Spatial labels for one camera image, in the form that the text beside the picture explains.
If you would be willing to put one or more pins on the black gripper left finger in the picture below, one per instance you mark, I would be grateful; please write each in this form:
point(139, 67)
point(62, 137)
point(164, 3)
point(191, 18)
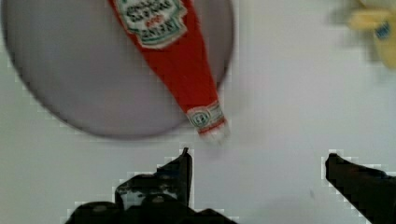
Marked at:
point(172, 179)

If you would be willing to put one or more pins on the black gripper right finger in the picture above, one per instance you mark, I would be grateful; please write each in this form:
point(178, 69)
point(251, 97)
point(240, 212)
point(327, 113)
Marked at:
point(371, 191)

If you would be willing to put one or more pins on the peeled plush banana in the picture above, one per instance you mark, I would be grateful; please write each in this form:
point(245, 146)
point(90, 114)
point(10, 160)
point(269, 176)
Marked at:
point(379, 18)

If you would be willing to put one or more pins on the red plush ketchup bottle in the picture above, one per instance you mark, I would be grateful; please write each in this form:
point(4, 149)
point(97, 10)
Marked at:
point(168, 35)

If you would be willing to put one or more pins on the grey round plate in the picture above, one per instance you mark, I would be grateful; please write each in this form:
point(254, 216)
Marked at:
point(77, 61)

